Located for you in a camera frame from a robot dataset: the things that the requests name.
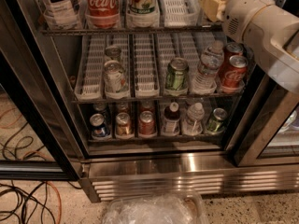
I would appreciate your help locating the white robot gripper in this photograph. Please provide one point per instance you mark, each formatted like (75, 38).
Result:
(242, 13)

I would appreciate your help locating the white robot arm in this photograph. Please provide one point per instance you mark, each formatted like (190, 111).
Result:
(279, 61)

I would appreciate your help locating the empty white tray top shelf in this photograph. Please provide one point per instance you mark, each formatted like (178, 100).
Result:
(179, 13)

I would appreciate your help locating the red Coca-Cola can rear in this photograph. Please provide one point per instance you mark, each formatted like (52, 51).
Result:
(231, 48)

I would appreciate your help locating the clear water bottle middle shelf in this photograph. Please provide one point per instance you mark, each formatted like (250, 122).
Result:
(211, 59)

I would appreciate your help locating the clear water bottle shelf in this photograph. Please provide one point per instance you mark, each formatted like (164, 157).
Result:
(192, 123)
(211, 59)

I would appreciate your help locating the red Coca-Cola can front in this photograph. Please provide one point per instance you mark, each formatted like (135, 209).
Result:
(234, 71)

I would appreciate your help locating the white green soda can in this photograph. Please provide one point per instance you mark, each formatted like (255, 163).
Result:
(142, 13)

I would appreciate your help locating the green can middle shelf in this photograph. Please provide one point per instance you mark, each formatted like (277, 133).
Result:
(176, 75)

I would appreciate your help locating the green can shelf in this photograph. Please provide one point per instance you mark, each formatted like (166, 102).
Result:
(216, 120)
(176, 75)

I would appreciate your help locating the tall red Coca-Cola can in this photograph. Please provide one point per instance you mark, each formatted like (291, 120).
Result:
(103, 13)

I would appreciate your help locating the silver can middle shelf rear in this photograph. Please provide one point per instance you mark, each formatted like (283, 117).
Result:
(113, 53)

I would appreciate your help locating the green can bottom shelf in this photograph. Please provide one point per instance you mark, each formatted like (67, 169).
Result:
(216, 120)

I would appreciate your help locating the clear water bottle bottom shelf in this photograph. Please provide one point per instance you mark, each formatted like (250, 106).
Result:
(192, 123)

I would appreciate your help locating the white can middle shelf front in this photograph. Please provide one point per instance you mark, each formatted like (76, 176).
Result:
(114, 77)

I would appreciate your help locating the red can bottom shelf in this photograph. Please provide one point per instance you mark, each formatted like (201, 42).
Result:
(146, 123)

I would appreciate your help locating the brown can bottom shelf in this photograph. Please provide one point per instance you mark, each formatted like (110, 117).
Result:
(123, 125)

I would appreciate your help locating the blue Pepsi can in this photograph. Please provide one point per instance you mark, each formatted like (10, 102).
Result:
(100, 129)

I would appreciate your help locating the fridge bottom steel grille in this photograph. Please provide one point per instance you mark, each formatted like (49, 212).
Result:
(108, 179)

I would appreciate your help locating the fridge left glass door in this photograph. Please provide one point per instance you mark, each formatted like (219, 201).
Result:
(37, 72)

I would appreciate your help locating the empty white tray middle centre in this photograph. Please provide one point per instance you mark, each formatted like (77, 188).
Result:
(146, 74)

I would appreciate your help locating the dark juice bottle white cap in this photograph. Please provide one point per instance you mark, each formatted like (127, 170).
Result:
(171, 120)

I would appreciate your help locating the empty white tray middle left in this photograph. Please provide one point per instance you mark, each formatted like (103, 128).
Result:
(89, 78)

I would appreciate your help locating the white tea bottle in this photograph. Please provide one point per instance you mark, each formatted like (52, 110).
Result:
(63, 14)

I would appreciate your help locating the clear plastic container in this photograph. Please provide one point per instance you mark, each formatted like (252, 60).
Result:
(172, 207)

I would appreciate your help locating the top wire shelf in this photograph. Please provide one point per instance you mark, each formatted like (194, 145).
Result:
(132, 31)

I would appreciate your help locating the wire shelf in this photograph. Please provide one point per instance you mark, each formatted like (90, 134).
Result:
(132, 31)
(156, 98)

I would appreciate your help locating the middle wire shelf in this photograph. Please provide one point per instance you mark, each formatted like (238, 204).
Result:
(156, 98)

